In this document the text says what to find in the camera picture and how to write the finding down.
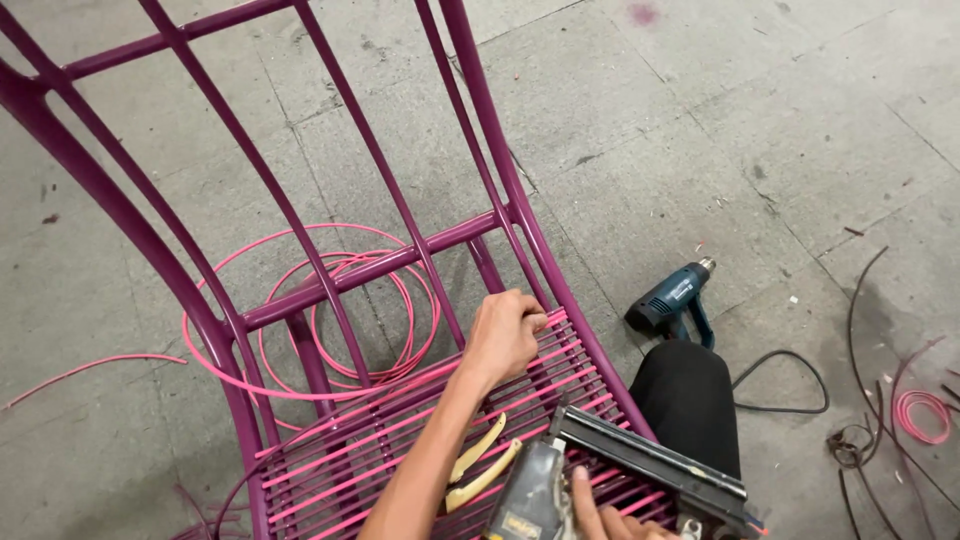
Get purple metal chair frame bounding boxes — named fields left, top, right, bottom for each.
left=0, top=0, right=676, bottom=540

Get small pink cord coil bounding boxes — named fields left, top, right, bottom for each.
left=891, top=336, right=954, bottom=447

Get person's left hand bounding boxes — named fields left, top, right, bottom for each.
left=459, top=288, right=550, bottom=392

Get cream handled pliers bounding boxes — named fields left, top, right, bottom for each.
left=442, top=412, right=524, bottom=516

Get tangled dark cord scraps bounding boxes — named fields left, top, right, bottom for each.
left=826, top=381, right=901, bottom=540

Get pink woven seat strands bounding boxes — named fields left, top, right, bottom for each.
left=255, top=307, right=676, bottom=540

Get blue heat gun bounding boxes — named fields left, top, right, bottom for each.
left=624, top=257, right=718, bottom=352

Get person's black trouser leg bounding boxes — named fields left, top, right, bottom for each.
left=628, top=339, right=744, bottom=481

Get person's right hand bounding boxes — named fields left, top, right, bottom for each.
left=570, top=465, right=680, bottom=540

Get black pneumatic staple gun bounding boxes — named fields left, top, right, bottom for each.
left=483, top=405, right=770, bottom=540

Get purple cord scraps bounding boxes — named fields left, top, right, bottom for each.
left=168, top=483, right=253, bottom=540

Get long dark rattan cord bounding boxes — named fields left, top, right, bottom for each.
left=846, top=246, right=960, bottom=519

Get pink plastic rattan cord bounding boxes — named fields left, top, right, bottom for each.
left=0, top=222, right=571, bottom=433

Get black power cable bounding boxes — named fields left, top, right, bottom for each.
left=731, top=349, right=831, bottom=415

